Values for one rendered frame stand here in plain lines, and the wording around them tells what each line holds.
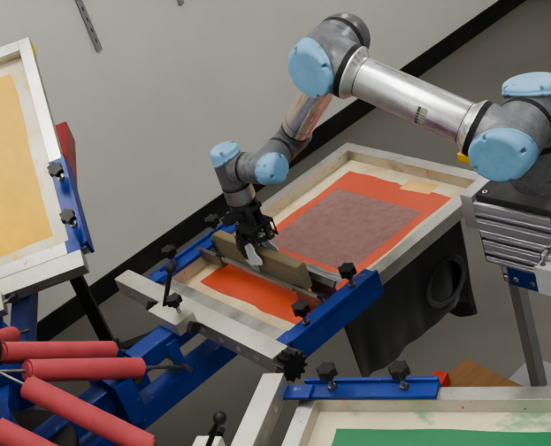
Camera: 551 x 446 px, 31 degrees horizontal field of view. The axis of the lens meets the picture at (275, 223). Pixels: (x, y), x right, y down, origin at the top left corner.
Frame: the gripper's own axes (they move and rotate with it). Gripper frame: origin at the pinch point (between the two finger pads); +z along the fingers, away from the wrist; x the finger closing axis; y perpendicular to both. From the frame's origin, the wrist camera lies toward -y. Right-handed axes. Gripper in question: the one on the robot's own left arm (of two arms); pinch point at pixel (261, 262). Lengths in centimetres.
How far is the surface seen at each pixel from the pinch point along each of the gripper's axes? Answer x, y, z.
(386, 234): 30.7, 14.5, 7.5
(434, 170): 58, 10, 4
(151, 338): -36.0, -0.7, -1.2
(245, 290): -5.0, -4.6, 7.4
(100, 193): 48, -201, 54
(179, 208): 83, -201, 84
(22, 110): -10, -86, -38
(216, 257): -2.8, -17.6, 1.9
